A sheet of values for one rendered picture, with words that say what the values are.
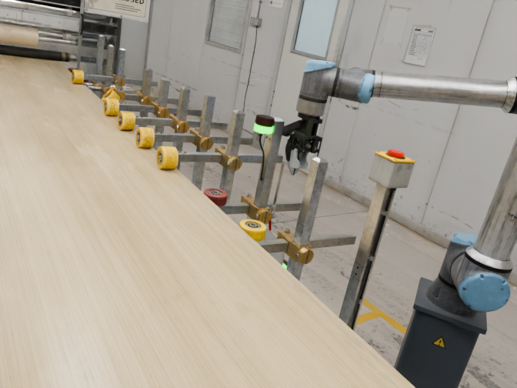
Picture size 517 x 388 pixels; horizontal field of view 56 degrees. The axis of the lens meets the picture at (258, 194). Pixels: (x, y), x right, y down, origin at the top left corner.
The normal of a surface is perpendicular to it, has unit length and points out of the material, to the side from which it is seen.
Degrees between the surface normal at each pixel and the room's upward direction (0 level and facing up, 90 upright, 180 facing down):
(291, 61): 90
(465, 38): 90
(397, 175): 90
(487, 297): 95
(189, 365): 0
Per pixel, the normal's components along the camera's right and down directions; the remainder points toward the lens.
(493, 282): -0.18, 0.38
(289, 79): -0.79, 0.06
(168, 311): 0.18, -0.92
